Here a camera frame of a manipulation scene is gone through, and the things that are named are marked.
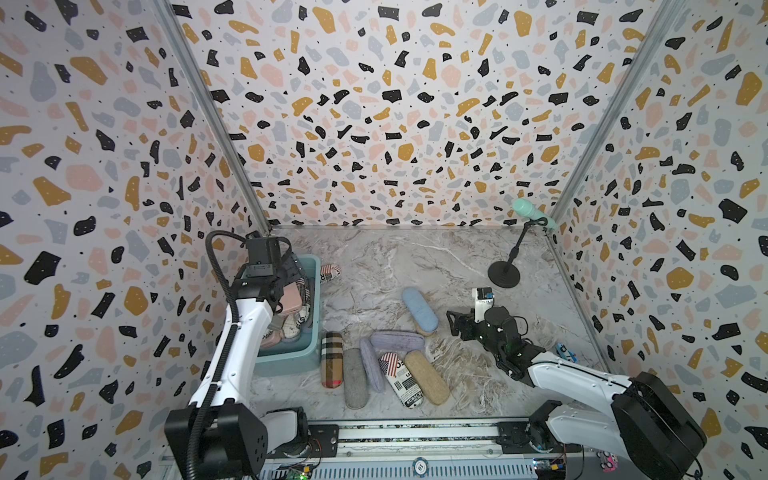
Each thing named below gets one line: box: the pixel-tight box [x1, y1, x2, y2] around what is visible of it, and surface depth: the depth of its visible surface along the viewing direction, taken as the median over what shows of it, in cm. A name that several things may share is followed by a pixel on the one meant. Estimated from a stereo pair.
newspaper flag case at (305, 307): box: [294, 278, 311, 340], surface depth 87 cm
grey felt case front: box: [342, 348, 369, 410], surface depth 82 cm
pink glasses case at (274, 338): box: [260, 329, 283, 347], surface depth 87 cm
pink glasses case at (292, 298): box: [279, 282, 303, 314], surface depth 83 cm
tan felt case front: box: [404, 350, 450, 405], surface depth 83 cm
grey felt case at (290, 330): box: [282, 312, 301, 339], surface depth 87 cm
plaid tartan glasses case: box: [320, 331, 343, 389], surface depth 85 cm
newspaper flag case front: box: [378, 352, 424, 409], surface depth 82 cm
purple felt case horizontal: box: [368, 331, 425, 352], surface depth 87 cm
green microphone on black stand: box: [488, 198, 559, 289], surface depth 108 cm
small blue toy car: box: [556, 343, 579, 363], surface depth 90 cm
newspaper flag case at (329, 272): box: [320, 264, 341, 282], surface depth 105 cm
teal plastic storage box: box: [256, 254, 321, 376], surface depth 81 cm
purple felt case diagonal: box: [359, 338, 385, 393], surface depth 83 cm
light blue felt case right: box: [402, 286, 438, 333], surface depth 93 cm
